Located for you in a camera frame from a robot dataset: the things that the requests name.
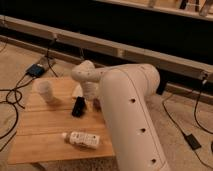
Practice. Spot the translucent plastic cup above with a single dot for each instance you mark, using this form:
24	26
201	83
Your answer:
44	89

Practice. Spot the wooden table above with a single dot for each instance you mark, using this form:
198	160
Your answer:
38	137

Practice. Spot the dark purple ceramic bowl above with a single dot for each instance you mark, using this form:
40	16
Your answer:
96	104

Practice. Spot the black rectangular box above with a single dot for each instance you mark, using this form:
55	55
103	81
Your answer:
79	107

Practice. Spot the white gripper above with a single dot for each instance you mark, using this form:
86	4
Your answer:
89	90

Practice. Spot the black power brick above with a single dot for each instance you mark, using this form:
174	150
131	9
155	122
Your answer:
192	141

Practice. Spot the black power adapter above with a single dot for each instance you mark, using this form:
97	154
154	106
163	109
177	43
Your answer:
35	71

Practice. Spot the white plastic bottle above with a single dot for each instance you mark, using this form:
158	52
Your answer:
82	139

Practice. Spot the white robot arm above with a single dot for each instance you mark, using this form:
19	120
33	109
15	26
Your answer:
122	91

